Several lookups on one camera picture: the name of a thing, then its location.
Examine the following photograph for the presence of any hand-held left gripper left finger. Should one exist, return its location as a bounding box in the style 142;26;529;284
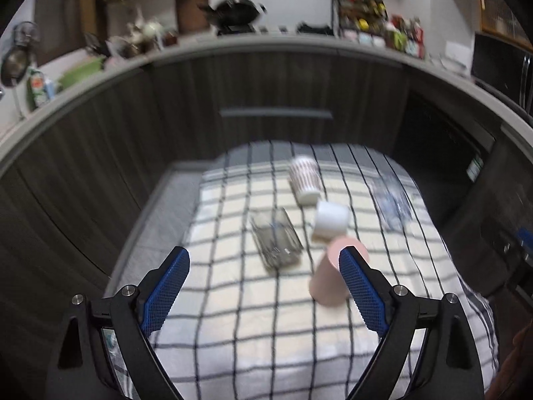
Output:
45;246;191;400

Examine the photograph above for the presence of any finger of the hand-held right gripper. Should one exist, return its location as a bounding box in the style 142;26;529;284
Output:
493;224;533;268

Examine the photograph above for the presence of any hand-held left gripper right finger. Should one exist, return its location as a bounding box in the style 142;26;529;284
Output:
338;247;486;400

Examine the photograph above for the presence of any pink cup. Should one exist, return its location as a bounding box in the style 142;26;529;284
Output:
308;236;370;306

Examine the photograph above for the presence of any white patterned cup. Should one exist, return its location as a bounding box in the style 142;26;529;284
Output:
289;156;322;206

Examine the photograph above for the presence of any checked table cloth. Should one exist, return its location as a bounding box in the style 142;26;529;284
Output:
104;141;500;400

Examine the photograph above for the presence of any clear crumpled plastic wrap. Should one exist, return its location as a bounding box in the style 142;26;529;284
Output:
368;175;415;232

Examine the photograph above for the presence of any clear rectangular glass container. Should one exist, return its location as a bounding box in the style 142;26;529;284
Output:
250;207;304;275

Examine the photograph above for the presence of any black built-in dishwasher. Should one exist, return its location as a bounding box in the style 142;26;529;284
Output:
393;91;497;203

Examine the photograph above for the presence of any dark wooden kitchen cabinet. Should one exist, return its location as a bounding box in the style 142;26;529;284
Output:
0;35;533;400

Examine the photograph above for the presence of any black kitchen appliance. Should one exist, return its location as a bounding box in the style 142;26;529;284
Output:
470;31;533;114

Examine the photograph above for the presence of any green bowl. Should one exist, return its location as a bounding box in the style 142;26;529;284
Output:
57;56;106;91

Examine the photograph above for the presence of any dish soap bottle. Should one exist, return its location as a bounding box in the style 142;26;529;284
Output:
27;67;57;110

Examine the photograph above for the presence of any pile of dishes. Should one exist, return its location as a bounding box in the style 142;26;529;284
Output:
85;7;181;60

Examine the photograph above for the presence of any spice rack with jars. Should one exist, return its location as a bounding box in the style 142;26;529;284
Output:
332;0;428;60

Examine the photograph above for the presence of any wooden cutting board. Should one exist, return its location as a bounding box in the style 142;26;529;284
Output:
175;0;210;34

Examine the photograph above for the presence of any black wok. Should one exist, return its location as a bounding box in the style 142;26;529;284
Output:
199;0;267;36

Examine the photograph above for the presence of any white wall socket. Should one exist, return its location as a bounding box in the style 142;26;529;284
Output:
443;40;471;67

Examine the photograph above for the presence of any grey drawer handle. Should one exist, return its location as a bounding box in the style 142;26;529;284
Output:
219;108;334;121

